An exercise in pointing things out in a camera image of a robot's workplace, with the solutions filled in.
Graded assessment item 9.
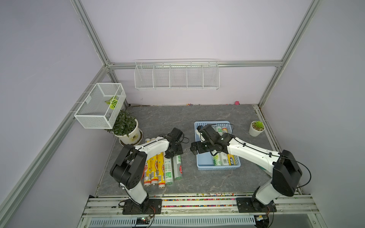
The white wire basket left wall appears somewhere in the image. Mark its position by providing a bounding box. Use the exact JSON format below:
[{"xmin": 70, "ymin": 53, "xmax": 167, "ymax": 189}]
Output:
[{"xmin": 74, "ymin": 83, "xmax": 126, "ymax": 129}]

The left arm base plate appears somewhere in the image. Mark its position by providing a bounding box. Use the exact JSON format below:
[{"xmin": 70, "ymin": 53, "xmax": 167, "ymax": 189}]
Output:
[{"xmin": 122, "ymin": 198, "xmax": 162, "ymax": 215}]

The green leaf in wire basket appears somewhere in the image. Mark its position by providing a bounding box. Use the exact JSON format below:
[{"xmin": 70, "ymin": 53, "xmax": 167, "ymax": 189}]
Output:
[{"xmin": 105, "ymin": 96, "xmax": 118, "ymax": 110}]

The large potted green plant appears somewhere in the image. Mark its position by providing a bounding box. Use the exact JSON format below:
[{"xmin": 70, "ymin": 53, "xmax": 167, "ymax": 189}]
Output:
[{"xmin": 106, "ymin": 110, "xmax": 142, "ymax": 145}]

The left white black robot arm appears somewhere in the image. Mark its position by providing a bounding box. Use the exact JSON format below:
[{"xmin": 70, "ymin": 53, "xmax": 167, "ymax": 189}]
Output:
[{"xmin": 110, "ymin": 128, "xmax": 184, "ymax": 206}]

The yellow plastic wrap roll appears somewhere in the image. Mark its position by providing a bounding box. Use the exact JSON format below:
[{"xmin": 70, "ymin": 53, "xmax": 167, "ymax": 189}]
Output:
[{"xmin": 221, "ymin": 126, "xmax": 237, "ymax": 166}]

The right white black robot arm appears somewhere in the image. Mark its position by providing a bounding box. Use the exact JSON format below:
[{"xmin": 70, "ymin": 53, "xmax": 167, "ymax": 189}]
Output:
[{"xmin": 190, "ymin": 124, "xmax": 302, "ymax": 210}]

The small white potted succulent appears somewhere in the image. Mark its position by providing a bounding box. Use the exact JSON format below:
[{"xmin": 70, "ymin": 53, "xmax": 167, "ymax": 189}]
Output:
[{"xmin": 249, "ymin": 121, "xmax": 265, "ymax": 137}]

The light blue plastic basket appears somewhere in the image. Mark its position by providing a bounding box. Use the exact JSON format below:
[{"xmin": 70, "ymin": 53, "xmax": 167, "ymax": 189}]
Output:
[{"xmin": 194, "ymin": 121, "xmax": 241, "ymax": 171}]

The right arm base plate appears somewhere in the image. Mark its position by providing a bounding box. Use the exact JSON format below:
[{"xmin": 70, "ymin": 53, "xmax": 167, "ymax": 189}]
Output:
[{"xmin": 236, "ymin": 197, "xmax": 277, "ymax": 214}]

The yellow wrap roll leftmost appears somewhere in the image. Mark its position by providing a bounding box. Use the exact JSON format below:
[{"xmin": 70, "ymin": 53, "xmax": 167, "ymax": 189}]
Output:
[{"xmin": 144, "ymin": 159, "xmax": 151, "ymax": 187}]

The white wire shelf back wall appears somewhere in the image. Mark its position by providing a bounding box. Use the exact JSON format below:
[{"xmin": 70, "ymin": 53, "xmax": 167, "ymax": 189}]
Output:
[{"xmin": 134, "ymin": 59, "xmax": 220, "ymax": 90}]

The aluminium rail frame front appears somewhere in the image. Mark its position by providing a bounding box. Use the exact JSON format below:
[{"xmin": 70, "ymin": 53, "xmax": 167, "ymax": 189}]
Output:
[{"xmin": 78, "ymin": 192, "xmax": 327, "ymax": 228}]

